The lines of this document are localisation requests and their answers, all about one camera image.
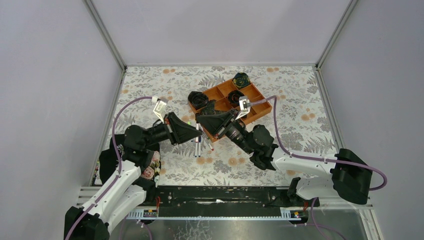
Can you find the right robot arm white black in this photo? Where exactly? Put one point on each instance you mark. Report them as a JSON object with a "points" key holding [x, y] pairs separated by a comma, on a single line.
{"points": [[342, 174]]}

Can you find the floral table cloth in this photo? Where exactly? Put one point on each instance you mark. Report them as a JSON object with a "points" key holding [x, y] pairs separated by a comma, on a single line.
{"points": [[299, 119]]}

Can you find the white pen green tip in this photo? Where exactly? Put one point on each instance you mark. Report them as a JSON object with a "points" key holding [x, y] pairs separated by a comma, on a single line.
{"points": [[198, 135]]}

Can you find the black floral cloth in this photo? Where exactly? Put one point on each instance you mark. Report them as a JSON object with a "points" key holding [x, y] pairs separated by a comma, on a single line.
{"points": [[149, 178]]}

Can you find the rolled dark tie top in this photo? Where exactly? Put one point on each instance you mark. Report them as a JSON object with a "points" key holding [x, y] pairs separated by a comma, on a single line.
{"points": [[241, 80]]}

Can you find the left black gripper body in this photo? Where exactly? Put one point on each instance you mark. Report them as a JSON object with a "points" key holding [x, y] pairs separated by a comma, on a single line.
{"points": [[170, 127]]}

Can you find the rolled dark tie left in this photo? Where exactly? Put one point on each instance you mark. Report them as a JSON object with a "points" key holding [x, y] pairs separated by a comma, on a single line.
{"points": [[197, 99]]}

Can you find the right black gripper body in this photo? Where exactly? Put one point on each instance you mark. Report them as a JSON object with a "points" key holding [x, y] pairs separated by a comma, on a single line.
{"points": [[228, 122]]}

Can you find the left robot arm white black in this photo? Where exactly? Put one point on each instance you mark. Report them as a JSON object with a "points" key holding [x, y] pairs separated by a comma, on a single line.
{"points": [[125, 189]]}

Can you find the unrolled dark patterned tie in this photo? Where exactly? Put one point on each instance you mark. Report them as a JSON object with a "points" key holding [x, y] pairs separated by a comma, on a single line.
{"points": [[210, 109]]}

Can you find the rolled dark tie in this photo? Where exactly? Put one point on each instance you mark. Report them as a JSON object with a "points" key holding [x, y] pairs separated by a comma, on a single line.
{"points": [[241, 80], [233, 98], [197, 99]]}

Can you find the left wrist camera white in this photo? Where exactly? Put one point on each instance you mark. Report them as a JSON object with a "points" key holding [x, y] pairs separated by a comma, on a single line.
{"points": [[159, 107]]}

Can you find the rolled dark tie centre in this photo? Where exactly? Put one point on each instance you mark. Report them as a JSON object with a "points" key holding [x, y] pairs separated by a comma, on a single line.
{"points": [[233, 98]]}

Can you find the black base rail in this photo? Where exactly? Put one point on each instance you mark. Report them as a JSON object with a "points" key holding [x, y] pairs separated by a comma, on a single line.
{"points": [[226, 201]]}

